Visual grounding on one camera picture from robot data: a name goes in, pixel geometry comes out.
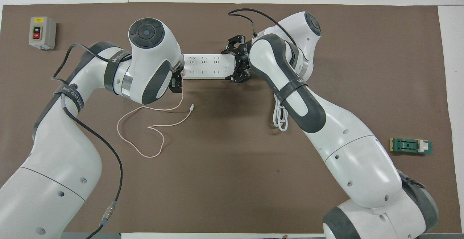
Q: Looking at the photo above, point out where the white power cord with plug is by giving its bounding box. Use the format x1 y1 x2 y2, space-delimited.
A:
273 93 289 132

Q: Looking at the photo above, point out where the white power strip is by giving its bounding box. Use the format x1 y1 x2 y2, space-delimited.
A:
181 54 237 80

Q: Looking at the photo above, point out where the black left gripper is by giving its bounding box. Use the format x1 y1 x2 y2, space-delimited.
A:
169 69 184 94

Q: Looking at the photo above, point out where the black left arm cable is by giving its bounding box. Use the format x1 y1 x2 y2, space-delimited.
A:
52 43 124 239

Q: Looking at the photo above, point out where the pink charging cable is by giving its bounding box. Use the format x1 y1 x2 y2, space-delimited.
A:
117 83 195 158

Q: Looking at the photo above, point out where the brown table mat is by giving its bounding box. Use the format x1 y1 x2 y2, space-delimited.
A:
0 2 463 234

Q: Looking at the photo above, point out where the grey on-off switch box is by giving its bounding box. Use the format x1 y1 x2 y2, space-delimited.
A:
29 16 57 50

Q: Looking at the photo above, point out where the green circuit board module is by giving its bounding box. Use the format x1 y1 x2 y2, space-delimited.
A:
390 138 433 156

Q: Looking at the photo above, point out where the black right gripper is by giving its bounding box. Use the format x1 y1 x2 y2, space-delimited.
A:
221 34 253 84

